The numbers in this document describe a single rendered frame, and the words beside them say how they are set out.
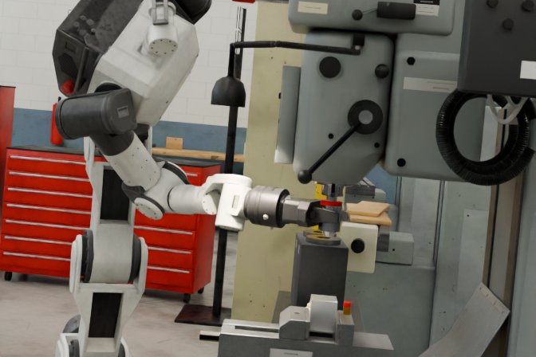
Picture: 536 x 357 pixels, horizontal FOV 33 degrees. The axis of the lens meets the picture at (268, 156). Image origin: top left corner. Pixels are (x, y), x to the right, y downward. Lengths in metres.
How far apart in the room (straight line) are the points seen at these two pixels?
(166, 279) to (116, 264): 4.16
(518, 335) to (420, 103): 0.50
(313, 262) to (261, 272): 1.47
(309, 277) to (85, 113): 0.70
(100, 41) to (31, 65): 9.38
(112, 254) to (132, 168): 0.39
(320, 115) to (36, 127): 9.73
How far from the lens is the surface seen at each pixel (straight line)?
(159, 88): 2.13
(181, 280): 6.60
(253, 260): 3.74
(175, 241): 6.57
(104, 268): 2.47
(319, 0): 1.85
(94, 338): 2.64
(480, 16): 1.62
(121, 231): 2.47
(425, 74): 1.85
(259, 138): 3.69
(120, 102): 2.06
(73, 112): 2.07
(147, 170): 2.18
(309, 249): 2.28
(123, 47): 2.15
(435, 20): 1.86
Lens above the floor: 1.46
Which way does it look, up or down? 3 degrees down
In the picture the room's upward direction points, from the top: 5 degrees clockwise
